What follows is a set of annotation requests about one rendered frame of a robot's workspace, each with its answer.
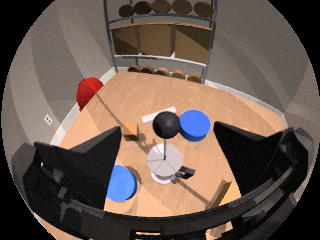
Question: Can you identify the white flat bar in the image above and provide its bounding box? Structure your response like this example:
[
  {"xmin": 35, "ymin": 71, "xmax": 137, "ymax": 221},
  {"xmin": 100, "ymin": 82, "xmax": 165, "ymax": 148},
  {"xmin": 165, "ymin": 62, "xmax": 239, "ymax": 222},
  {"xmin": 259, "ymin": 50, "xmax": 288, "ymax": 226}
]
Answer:
[{"xmin": 141, "ymin": 107, "xmax": 177, "ymax": 123}]

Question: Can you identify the glass french press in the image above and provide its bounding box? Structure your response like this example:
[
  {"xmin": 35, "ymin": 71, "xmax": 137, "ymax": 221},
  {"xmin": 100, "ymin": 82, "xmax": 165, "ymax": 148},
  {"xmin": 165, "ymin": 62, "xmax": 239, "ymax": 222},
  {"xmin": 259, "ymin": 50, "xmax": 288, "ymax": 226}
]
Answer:
[{"xmin": 147, "ymin": 111, "xmax": 196, "ymax": 184}]

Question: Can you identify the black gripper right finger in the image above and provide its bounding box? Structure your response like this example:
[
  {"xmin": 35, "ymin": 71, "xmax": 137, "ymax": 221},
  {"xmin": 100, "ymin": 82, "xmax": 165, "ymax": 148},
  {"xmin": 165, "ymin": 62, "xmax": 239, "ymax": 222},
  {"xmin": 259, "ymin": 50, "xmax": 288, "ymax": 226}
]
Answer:
[{"xmin": 213, "ymin": 120, "xmax": 293, "ymax": 196}]

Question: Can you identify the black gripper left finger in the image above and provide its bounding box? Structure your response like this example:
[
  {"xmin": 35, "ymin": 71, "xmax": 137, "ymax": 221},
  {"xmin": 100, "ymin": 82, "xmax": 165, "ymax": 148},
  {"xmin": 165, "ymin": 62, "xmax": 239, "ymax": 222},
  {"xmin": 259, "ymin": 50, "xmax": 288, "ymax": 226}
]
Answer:
[{"xmin": 33, "ymin": 125, "xmax": 123, "ymax": 211}]

